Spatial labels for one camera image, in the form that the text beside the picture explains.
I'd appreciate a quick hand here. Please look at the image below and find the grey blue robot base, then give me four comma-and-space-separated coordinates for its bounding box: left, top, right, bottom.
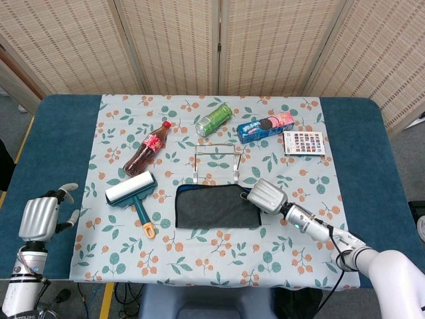
138, 284, 276, 319

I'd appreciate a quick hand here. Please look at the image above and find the small metal wire rack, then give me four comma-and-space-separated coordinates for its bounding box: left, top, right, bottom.
191, 142, 242, 185

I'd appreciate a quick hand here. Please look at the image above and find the cola bottle with red cap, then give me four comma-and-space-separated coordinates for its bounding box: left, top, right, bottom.
122, 120, 173, 177

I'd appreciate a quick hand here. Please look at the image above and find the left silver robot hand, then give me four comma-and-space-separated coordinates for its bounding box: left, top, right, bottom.
18, 182, 81, 243

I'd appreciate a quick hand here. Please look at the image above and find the black floor cable tangle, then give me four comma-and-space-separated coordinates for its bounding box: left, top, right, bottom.
78, 282, 144, 319

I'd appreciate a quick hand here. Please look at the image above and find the green drink can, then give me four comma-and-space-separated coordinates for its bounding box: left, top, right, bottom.
195, 102, 232, 138

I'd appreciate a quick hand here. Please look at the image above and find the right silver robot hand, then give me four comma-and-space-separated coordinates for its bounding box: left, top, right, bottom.
246, 178, 289, 215

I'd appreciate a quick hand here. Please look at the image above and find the black box beside table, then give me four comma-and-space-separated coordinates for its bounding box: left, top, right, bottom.
407, 200, 425, 217

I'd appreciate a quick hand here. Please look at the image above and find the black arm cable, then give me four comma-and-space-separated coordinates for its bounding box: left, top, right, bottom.
31, 270, 52, 302
311, 217, 358, 316

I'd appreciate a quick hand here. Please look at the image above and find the floral patterned tablecloth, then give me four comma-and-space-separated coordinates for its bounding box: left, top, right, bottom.
68, 94, 362, 289

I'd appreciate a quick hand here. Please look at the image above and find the blue pink cookie box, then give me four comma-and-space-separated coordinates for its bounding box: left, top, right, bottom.
236, 111, 296, 145

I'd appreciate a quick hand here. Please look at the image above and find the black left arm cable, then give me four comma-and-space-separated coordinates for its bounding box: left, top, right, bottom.
31, 270, 52, 302

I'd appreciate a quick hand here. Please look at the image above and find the flat box with colour grid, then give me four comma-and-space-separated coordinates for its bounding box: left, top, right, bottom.
282, 130, 326, 156

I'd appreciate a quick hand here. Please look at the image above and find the teal table cover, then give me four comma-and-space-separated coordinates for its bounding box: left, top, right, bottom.
0, 94, 420, 289

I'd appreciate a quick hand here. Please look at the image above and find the white stand foot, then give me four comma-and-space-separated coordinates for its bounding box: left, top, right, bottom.
403, 112, 425, 130

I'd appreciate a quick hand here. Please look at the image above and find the woven folding screen panel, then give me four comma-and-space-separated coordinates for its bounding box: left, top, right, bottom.
112, 0, 222, 96
0, 0, 149, 116
217, 0, 348, 97
301, 0, 425, 138

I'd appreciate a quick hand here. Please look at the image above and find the black bag under table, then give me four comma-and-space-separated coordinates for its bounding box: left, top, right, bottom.
274, 287, 323, 319

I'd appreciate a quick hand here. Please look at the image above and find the blue cloth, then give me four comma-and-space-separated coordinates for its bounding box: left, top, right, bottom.
175, 183, 263, 230

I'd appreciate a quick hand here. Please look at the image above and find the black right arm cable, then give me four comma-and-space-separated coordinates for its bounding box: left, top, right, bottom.
311, 217, 358, 316

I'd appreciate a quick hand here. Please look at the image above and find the teal lint roller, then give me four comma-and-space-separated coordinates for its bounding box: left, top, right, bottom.
104, 171, 158, 240

